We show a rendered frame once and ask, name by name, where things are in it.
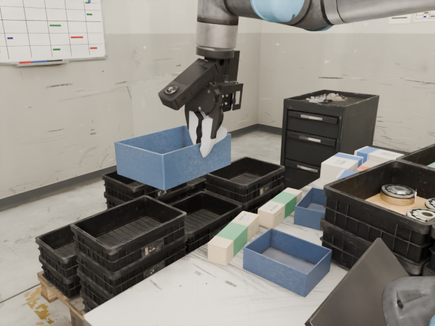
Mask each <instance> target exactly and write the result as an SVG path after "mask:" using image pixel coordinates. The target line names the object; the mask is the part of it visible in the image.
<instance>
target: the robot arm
mask: <svg viewBox="0 0 435 326"><path fill-rule="evenodd" d="M433 10H435V0H198V2H197V25H196V35H195V43H196V44H197V45H198V46H196V50H195V54H197V55H198V56H203V57H204V59H201V58H198V59H197V60H195V61H194V62H193V64H191V65H190V66H189V67H188V68H186V69H185V70H184V71H183V72H182V73H180V75H178V76H177V77H176V78H175V79H174V80H173V81H171V82H170V83H169V84H168V85H167V86H166V87H165V88H163V89H162V90H161V91H160V92H159V93H158V95H159V98H160V100H161V102H162V104H163V105H165V106H167V107H169V108H171V109H173V110H176V111H178V110H179V109H180V108H181V107H182V106H183V105H184V114H185V118H186V124H187V128H188V130H189V133H190V137H191V139H192V142H193V144H198V143H201V147H200V149H199V150H200V152H201V155H202V157H203V158H205V157H206V156H207V155H208V154H209V153H210V151H211V149H212V147H213V146H214V144H216V143H217V142H219V141H220V140H222V139H224V138H225V137H226V135H227V129H226V128H225V127H222V126H221V124H222V122H223V117H224V114H223V112H227V111H230V110H231V109H232V110H233V111H234V110H238V109H241V99H242V92H243V83H240V82H238V81H237V77H238V66H239V59H240V50H234V48H236V44H237V37H238V23H239V17H247V18H253V19H261V20H264V21H268V22H272V23H279V24H283V25H288V26H292V27H297V28H303V29H304V30H307V31H311V32H318V31H319V32H321V31H325V30H328V29H330V28H331V27H332V26H333V25H341V24H346V23H354V22H360V21H367V20H373V19H381V18H386V17H394V16H402V15H407V14H415V13H420V12H428V11H433ZM236 91H240V100H239V103H237V104H235V103H236ZM233 95H234V97H233ZM232 97H233V98H232ZM206 116H208V118H207V117H206ZM382 306H383V314H384V317H385V322H386V325H387V326H435V276H410V277H401V278H399V279H396V280H393V281H391V282H389V283H388V284H387V285H386V287H385V288H384V290H383V297H382Z"/></svg>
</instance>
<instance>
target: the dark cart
mask: <svg viewBox="0 0 435 326"><path fill-rule="evenodd" d="M331 93H334V94H337V93H338V94H339V96H340V95H342V96H345V97H347V98H348V99H346V100H345V101H332V102H329V103H315V102H309V101H307V100H306V98H309V97H310V96H313V97H314V98H315V97H320V96H321V95H322V96H323V95H324V94H327V96H328V94H331ZM378 104H379V95H374V94H363V93H356V92H344V91H332V90H326V89H323V90H320V91H315V92H310V93H306V94H301V95H298V96H293V97H290V98H284V108H283V120H282V142H281V153H280V165H281V166H285V171H283V173H282V175H283V176H284V177H282V182H283V184H284V188H283V189H282V192H283V191H284V190H285V189H286V188H292V189H296V190H300V189H301V188H303V187H304V186H307V185H308V184H310V183H312V182H313V181H315V180H317V179H319V178H320V171H321V164H322V163H323V162H324V161H326V160H327V159H329V158H331V157H332V156H333V155H336V154H337V153H345V154H349V155H354V154H355V151H356V150H358V149H361V148H363V147H366V146H368V147H372V146H373V141H374V132H375V123H376V118H377V109H378Z"/></svg>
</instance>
